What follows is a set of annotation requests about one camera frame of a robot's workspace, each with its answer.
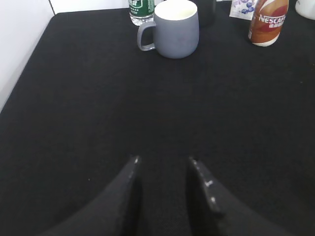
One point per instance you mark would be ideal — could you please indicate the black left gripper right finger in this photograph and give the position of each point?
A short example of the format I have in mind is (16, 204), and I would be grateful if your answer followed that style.
(214, 211)

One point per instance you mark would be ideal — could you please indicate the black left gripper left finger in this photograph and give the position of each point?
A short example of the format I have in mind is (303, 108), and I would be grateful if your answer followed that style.
(114, 212)

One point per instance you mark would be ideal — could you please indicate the grey ceramic mug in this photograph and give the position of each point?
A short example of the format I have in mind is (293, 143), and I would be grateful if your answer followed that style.
(175, 29)

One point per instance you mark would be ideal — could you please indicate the black ceramic mug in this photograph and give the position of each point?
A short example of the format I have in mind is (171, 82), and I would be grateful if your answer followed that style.
(206, 12)

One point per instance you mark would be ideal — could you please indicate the Nescafe coffee bottle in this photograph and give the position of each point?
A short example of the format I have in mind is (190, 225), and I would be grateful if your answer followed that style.
(267, 21)

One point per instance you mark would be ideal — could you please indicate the green label water bottle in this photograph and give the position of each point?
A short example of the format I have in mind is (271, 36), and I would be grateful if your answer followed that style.
(141, 11)

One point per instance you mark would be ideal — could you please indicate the white ceramic mug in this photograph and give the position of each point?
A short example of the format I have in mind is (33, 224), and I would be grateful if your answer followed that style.
(306, 8)

